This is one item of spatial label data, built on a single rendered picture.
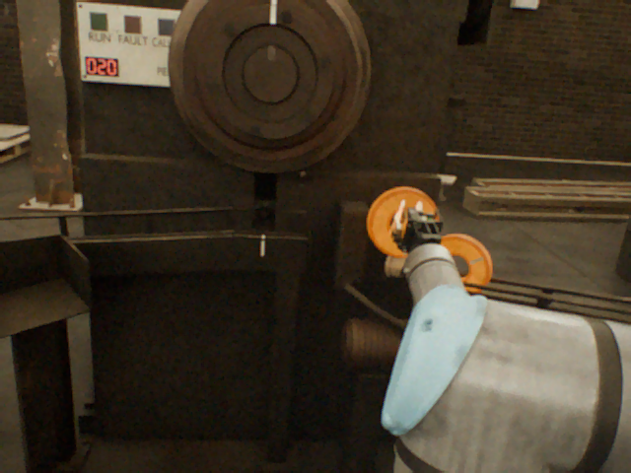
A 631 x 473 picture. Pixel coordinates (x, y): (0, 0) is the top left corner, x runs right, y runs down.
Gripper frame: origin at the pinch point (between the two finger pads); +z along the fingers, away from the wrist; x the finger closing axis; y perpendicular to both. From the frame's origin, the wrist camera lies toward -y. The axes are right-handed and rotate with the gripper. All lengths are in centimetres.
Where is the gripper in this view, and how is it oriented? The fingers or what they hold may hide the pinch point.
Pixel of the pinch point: (404, 214)
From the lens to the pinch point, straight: 120.1
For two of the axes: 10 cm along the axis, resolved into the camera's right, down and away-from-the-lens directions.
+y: 1.0, -8.2, -5.6
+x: -9.9, -0.6, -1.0
